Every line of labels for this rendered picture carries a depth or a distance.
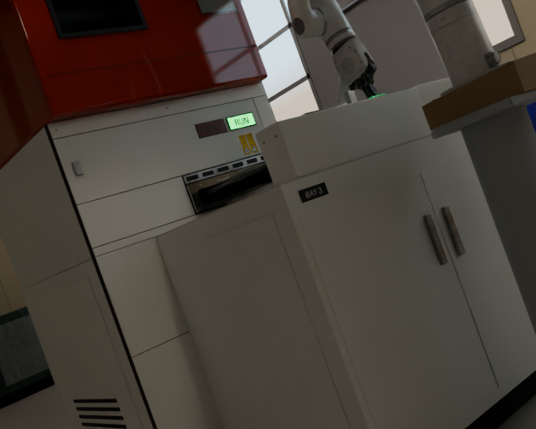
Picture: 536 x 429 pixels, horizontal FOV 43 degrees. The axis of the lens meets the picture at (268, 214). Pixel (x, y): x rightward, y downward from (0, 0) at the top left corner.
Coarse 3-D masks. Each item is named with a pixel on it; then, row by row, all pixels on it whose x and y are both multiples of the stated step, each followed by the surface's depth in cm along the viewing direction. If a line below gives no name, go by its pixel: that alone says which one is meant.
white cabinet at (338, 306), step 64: (320, 192) 162; (384, 192) 174; (448, 192) 190; (192, 256) 190; (256, 256) 168; (320, 256) 157; (384, 256) 169; (448, 256) 184; (192, 320) 200; (256, 320) 176; (320, 320) 157; (384, 320) 164; (448, 320) 178; (512, 320) 194; (256, 384) 184; (320, 384) 163; (384, 384) 160; (448, 384) 173; (512, 384) 188
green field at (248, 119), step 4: (240, 116) 233; (244, 116) 234; (248, 116) 235; (252, 116) 236; (228, 120) 230; (232, 120) 231; (236, 120) 232; (240, 120) 233; (244, 120) 234; (248, 120) 235; (252, 120) 236; (232, 124) 230; (236, 124) 231; (240, 124) 232; (244, 124) 233; (248, 124) 234; (232, 128) 230; (236, 128) 231
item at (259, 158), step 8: (240, 160) 229; (248, 160) 231; (256, 160) 233; (264, 160) 235; (216, 168) 222; (224, 168) 224; (232, 168) 226; (240, 168) 228; (184, 176) 214; (192, 176) 216; (200, 176) 218; (208, 176) 220
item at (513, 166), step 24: (528, 96) 148; (456, 120) 156; (480, 120) 160; (504, 120) 159; (528, 120) 161; (480, 144) 162; (504, 144) 159; (528, 144) 159; (480, 168) 164; (504, 168) 160; (528, 168) 158; (504, 192) 161; (528, 192) 158; (504, 216) 162; (528, 216) 159; (504, 240) 165; (528, 240) 160; (528, 264) 161; (528, 288) 163; (528, 312) 167
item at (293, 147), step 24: (384, 96) 183; (408, 96) 190; (288, 120) 161; (312, 120) 166; (336, 120) 170; (360, 120) 176; (384, 120) 181; (408, 120) 187; (264, 144) 165; (288, 144) 159; (312, 144) 164; (336, 144) 169; (360, 144) 174; (384, 144) 179; (288, 168) 160; (312, 168) 162
